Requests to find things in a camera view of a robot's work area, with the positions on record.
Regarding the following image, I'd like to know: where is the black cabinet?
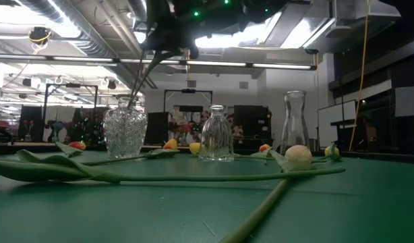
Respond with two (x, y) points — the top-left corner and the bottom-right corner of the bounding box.
(233, 104), (272, 151)

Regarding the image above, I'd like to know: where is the white wall panel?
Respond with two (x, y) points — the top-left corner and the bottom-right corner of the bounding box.
(394, 85), (414, 118)

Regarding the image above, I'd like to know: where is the ribbed clear glass bottle vase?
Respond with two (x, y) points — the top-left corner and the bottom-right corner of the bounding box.
(199, 104), (235, 162)

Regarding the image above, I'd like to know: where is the white board panel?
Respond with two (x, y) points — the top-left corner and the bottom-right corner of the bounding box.
(317, 100), (358, 149)

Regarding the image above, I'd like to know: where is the rectangular silver air duct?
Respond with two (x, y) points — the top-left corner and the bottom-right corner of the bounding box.
(266, 15), (338, 50)

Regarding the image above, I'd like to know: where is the yellow artificial tulip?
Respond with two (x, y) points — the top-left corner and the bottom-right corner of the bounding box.
(189, 142), (278, 161)
(311, 141), (343, 165)
(0, 149), (346, 185)

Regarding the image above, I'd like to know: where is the orange artificial tulip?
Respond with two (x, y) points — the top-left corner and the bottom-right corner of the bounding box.
(250, 144), (274, 166)
(54, 140), (88, 159)
(80, 138), (181, 167)

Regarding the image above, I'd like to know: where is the round silver ventilation duct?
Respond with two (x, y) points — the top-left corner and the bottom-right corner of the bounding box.
(127, 0), (148, 22)

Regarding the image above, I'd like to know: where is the black cable reel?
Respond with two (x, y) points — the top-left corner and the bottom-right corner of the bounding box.
(28, 26), (53, 47)

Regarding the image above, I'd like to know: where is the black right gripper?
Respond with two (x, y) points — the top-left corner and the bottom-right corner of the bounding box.
(143, 0), (200, 60)

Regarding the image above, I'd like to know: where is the long ceiling strip light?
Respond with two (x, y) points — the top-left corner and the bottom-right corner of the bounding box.
(0, 53), (318, 71)

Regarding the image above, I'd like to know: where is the yellow hanging cable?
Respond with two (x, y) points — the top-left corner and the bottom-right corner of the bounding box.
(348, 0), (372, 152)

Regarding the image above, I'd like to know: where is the tall clear glass carafe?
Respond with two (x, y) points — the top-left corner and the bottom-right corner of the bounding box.
(280, 90), (311, 156)

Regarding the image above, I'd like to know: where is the ribbed silver ventilation duct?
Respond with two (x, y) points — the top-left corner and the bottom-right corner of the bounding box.
(18, 0), (111, 58)

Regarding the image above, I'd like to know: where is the black board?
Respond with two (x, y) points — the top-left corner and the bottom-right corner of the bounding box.
(145, 111), (171, 146)

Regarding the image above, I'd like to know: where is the cut crystal glass vase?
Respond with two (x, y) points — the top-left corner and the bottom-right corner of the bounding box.
(102, 96), (149, 159)

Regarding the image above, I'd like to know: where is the black frame stand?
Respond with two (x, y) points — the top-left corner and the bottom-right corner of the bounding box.
(163, 88), (214, 114)
(43, 83), (99, 142)

